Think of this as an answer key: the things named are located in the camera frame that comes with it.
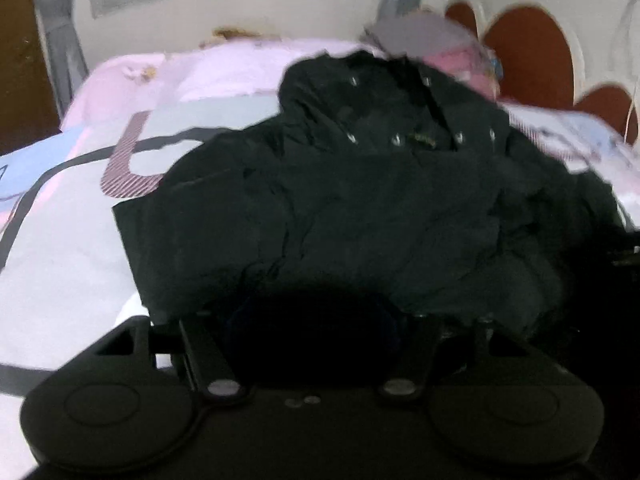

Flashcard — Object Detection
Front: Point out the white cord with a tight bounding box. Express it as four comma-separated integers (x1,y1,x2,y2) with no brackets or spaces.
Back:
618,5,640,147

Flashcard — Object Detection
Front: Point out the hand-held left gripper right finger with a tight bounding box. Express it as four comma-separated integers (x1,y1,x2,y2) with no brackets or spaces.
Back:
379,316,551,402

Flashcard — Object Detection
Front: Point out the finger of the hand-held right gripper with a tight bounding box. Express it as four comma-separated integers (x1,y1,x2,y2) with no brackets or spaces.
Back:
611,244,640,268

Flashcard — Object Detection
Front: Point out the black zip jacket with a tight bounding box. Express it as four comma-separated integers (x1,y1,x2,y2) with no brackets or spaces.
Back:
112,50,632,341

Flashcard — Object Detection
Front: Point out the brown wooden door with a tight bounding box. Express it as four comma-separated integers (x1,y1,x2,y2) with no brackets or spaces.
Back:
0,0,62,157

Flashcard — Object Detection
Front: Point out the brown and white headboard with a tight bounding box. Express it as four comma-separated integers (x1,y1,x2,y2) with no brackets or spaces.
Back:
444,0,640,147

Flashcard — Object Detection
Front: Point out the pink blanket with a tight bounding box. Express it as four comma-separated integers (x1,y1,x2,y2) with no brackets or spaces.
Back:
60,37,377,133

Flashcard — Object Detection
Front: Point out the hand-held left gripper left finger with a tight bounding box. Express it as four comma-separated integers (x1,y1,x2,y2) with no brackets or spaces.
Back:
95,305,253,403

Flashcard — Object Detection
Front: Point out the patterned pastel bed sheet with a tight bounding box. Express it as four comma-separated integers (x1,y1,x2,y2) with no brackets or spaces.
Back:
0,40,640,476

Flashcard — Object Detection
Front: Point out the pile of folded clothes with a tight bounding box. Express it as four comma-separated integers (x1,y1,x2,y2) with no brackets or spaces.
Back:
362,9,504,102

